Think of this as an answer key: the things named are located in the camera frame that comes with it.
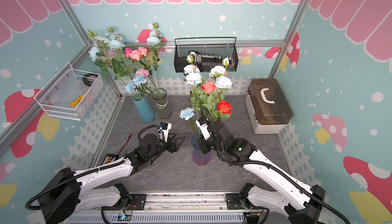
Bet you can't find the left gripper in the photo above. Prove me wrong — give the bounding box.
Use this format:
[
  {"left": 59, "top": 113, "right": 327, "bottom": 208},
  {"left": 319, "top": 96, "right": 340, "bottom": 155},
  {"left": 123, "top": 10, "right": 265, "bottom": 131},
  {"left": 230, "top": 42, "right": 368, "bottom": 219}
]
[{"left": 147, "top": 133, "right": 186, "bottom": 161}]

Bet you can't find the purple glass vase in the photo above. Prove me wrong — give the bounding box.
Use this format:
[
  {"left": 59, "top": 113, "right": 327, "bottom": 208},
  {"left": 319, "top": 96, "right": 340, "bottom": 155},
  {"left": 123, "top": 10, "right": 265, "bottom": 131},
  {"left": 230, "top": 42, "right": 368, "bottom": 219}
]
[{"left": 191, "top": 134, "right": 211, "bottom": 166}]

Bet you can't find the single blue flower stem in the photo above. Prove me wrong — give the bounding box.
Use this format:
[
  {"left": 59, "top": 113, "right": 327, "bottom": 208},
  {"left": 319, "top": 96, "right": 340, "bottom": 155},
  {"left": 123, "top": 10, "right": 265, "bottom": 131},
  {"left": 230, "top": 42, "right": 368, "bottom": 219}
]
[{"left": 179, "top": 108, "right": 198, "bottom": 133}]

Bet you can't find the white flower stem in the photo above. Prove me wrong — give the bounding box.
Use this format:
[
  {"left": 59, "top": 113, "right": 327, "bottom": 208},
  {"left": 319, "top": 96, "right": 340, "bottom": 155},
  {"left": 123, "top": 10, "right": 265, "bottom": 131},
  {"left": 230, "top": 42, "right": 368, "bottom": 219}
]
[{"left": 209, "top": 57, "right": 233, "bottom": 100}]

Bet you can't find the pale blue flower stem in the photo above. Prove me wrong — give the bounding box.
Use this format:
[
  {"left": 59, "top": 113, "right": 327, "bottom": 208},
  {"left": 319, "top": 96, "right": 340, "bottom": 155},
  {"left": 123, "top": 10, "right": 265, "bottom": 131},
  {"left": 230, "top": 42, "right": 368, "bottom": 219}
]
[{"left": 184, "top": 55, "right": 202, "bottom": 117}]

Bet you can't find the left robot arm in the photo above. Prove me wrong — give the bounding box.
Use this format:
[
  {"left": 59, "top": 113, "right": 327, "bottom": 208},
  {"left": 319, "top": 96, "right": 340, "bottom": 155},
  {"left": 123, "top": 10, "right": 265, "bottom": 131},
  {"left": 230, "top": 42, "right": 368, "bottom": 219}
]
[{"left": 25, "top": 133, "right": 185, "bottom": 224}]

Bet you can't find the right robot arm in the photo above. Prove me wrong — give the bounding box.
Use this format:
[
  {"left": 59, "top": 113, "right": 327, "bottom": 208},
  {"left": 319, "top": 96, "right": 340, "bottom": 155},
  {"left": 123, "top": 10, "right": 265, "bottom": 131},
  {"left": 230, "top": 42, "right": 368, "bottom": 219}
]
[{"left": 196, "top": 120, "right": 349, "bottom": 224}]

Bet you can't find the teal ceramic vase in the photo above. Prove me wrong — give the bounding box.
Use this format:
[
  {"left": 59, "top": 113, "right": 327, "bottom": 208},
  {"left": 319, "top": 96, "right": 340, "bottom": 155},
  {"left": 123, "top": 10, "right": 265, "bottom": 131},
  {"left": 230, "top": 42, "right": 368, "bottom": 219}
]
[{"left": 132, "top": 95, "right": 155, "bottom": 123}]

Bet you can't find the clear glass vase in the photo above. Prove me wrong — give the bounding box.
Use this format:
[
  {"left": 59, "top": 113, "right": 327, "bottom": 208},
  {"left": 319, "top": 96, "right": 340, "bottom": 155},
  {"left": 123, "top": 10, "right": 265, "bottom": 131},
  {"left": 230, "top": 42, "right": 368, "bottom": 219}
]
[{"left": 152, "top": 88, "right": 172, "bottom": 119}]

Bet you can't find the bouquet in teal vase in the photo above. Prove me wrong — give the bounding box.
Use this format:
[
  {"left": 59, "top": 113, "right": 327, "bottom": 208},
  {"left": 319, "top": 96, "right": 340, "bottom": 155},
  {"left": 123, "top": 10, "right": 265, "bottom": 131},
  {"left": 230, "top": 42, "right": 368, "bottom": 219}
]
[{"left": 86, "top": 27, "right": 153, "bottom": 101}]

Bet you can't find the red rose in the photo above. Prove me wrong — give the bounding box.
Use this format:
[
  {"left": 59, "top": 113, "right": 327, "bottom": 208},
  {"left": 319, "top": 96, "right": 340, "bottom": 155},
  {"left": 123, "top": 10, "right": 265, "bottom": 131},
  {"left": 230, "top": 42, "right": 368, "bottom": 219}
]
[{"left": 216, "top": 100, "right": 233, "bottom": 120}]

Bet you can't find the coral pink rose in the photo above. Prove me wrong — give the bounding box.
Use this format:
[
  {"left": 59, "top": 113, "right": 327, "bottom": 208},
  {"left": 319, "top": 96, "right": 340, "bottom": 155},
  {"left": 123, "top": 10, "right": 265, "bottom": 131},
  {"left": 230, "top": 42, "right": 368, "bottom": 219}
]
[{"left": 200, "top": 81, "right": 216, "bottom": 107}]

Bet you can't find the brown lid storage box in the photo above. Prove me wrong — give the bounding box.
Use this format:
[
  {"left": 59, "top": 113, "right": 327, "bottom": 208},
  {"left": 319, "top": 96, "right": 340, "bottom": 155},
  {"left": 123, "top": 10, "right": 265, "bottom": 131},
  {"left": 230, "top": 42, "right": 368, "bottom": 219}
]
[{"left": 245, "top": 79, "right": 293, "bottom": 134}]

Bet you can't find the bit set tool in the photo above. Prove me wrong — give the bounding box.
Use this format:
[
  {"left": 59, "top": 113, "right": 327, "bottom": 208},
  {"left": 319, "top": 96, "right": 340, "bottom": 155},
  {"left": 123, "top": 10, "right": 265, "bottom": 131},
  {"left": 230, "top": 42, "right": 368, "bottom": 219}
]
[{"left": 189, "top": 51, "right": 233, "bottom": 69}]

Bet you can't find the black tape roll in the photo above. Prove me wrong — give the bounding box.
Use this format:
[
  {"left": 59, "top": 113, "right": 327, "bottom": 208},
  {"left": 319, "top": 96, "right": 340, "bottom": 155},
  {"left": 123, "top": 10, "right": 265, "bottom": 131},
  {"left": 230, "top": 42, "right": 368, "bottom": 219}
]
[{"left": 82, "top": 73, "right": 99, "bottom": 86}]

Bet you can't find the yellow tool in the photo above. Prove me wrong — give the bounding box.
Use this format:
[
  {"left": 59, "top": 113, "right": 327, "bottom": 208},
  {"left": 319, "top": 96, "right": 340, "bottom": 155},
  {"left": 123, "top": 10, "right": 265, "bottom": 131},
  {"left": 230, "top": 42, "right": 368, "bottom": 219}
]
[{"left": 70, "top": 93, "right": 86, "bottom": 108}]

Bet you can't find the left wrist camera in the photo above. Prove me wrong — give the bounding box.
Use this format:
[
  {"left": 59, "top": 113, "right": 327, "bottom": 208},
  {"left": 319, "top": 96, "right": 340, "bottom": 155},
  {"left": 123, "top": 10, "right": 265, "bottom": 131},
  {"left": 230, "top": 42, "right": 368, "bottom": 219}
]
[{"left": 159, "top": 122, "right": 172, "bottom": 142}]

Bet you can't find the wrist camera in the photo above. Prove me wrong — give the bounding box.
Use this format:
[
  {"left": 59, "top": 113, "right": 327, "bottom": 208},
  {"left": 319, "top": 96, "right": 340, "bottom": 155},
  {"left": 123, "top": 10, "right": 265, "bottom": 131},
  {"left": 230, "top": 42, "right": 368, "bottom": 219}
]
[
  {"left": 196, "top": 118, "right": 211, "bottom": 140},
  {"left": 159, "top": 122, "right": 172, "bottom": 142}
]

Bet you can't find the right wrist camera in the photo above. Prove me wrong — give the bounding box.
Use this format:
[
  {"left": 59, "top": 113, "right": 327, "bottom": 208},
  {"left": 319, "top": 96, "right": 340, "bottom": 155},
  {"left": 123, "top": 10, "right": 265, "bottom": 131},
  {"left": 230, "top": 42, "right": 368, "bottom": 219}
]
[{"left": 196, "top": 118, "right": 211, "bottom": 140}]

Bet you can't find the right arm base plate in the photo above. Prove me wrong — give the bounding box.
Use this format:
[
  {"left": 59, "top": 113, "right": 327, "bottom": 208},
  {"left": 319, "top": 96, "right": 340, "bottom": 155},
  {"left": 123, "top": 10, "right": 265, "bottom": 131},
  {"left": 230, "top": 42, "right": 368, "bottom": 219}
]
[{"left": 225, "top": 193, "right": 265, "bottom": 210}]

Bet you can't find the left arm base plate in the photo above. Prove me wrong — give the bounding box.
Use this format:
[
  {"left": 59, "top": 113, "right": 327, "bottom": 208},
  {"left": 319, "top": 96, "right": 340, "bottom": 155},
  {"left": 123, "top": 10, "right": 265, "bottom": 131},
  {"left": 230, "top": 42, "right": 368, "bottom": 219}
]
[{"left": 103, "top": 194, "right": 147, "bottom": 212}]

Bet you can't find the black wire basket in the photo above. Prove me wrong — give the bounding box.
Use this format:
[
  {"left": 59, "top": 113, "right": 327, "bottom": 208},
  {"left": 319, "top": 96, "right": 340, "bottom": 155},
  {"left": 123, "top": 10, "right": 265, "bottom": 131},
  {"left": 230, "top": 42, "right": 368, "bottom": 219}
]
[{"left": 174, "top": 37, "right": 238, "bottom": 73}]

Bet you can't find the white wire basket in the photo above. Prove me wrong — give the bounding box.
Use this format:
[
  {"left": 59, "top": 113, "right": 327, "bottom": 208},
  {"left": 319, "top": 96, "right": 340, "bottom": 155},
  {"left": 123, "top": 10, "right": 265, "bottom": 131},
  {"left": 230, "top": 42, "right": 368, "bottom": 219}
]
[{"left": 34, "top": 63, "right": 103, "bottom": 121}]

